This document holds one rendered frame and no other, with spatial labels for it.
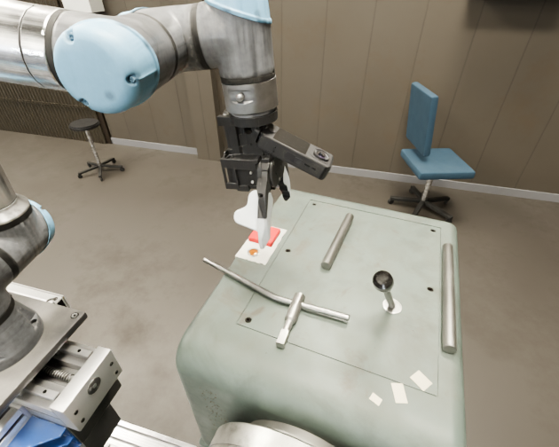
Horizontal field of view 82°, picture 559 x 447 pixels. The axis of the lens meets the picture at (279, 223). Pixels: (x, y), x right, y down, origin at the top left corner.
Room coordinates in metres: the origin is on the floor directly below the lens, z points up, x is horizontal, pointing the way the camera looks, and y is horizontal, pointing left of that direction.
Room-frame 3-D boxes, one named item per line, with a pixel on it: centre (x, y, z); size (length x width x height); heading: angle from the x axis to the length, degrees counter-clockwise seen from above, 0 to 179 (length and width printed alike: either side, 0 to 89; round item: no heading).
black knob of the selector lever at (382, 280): (0.35, -0.16, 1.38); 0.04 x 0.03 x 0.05; 158
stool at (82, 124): (3.28, 2.00, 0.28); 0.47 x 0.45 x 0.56; 77
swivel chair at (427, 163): (2.53, -1.32, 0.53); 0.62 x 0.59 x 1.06; 72
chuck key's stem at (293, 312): (0.36, -0.02, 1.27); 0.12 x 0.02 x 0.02; 160
